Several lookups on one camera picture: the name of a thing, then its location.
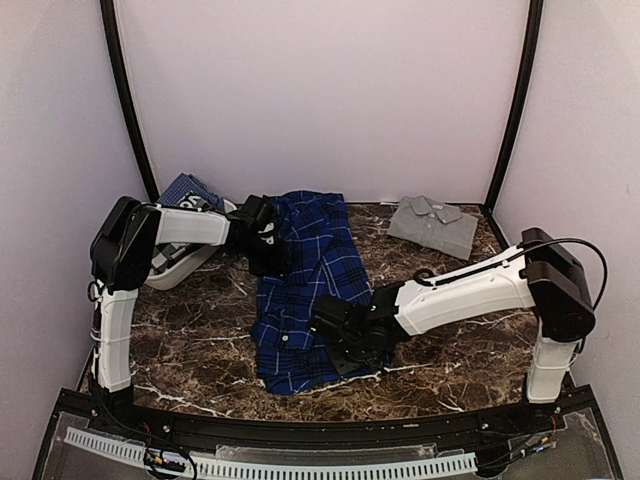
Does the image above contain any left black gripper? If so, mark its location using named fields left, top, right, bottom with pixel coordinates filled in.
left=234, top=234, right=288, bottom=277

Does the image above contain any blue plaid long sleeve shirt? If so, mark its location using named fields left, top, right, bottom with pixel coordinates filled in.
left=251, top=191, right=371, bottom=396

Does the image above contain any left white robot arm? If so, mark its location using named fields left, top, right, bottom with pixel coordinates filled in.
left=87, top=195, right=289, bottom=398

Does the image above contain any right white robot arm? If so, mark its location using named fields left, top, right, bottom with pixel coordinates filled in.
left=309, top=228, right=602, bottom=434

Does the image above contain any small blue checked shirt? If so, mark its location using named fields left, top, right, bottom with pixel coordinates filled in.
left=157, top=173, right=224, bottom=212

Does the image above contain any black white checked shirt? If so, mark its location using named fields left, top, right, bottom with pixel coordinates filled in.
left=151, top=192, right=211, bottom=275

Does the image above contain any grey plastic laundry basket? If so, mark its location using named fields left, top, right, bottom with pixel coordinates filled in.
left=145, top=200, right=237, bottom=290

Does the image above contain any folded grey polo shirt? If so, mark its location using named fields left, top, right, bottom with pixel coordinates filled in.
left=387, top=196, right=478, bottom=260

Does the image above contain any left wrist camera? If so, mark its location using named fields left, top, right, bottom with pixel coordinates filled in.
left=240, top=195, right=278, bottom=242

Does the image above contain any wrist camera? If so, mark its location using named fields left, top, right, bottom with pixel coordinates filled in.
left=309, top=295, right=361, bottom=341
left=240, top=195, right=278, bottom=242

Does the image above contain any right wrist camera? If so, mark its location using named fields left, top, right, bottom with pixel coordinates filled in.
left=309, top=295, right=361, bottom=341

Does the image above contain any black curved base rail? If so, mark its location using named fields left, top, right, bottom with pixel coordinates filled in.
left=33, top=386, right=623, bottom=479

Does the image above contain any right black frame post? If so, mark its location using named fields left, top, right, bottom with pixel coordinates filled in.
left=483, top=0, right=544, bottom=218

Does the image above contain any black frame post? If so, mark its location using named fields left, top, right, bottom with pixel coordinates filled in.
left=99, top=0, right=160, bottom=202
left=483, top=0, right=544, bottom=218

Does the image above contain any white slotted cable duct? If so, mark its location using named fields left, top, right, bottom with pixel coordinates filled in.
left=64, top=427, right=477, bottom=479

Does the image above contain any left black frame post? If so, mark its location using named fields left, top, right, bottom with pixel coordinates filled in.
left=99, top=0, right=160, bottom=202

